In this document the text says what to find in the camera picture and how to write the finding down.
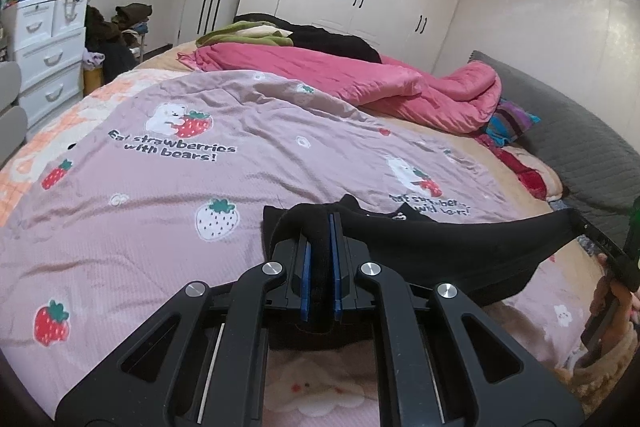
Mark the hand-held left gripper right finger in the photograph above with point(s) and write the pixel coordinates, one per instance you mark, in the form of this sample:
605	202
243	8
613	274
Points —
336	277

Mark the pink comforter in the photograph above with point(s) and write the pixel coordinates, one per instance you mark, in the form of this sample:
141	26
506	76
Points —
350	77

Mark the red blanket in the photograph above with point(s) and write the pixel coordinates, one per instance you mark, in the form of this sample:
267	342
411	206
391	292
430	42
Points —
530	172

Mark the person's right forearm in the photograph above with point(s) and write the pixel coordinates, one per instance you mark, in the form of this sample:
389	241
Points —
600	372

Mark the grey chair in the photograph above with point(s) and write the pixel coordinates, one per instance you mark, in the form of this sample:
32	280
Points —
11	107

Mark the green cloth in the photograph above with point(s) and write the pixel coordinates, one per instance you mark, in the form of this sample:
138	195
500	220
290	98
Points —
235	29

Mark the pink printed pyjamas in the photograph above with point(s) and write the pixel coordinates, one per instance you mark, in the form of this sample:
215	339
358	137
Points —
320	387

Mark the dark clothes pile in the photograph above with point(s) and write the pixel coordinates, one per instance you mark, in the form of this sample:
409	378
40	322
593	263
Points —
120	32

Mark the black sweater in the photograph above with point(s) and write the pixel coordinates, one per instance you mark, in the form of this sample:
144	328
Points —
440	247

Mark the yellow bin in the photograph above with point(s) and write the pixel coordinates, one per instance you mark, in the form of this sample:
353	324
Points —
92	81

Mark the white drawer cabinet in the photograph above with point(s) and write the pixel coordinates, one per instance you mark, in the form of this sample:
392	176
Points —
45	57

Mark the black cloth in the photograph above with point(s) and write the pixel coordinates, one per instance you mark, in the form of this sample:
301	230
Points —
330	39

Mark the grey quilted headboard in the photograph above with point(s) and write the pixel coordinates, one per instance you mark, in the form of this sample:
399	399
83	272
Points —
575	147

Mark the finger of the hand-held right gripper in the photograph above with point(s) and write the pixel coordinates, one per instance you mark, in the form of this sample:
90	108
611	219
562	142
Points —
600	239

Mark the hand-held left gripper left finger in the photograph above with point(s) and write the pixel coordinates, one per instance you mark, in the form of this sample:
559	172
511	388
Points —
305	287

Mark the striped colourful cloth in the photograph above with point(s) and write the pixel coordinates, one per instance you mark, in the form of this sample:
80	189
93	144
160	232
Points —
510	124

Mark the person's right hand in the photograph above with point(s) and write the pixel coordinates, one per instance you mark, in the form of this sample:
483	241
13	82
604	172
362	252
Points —
627	307

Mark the pink strawberry printed blanket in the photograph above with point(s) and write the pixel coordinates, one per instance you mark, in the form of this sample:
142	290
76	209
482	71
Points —
150	232

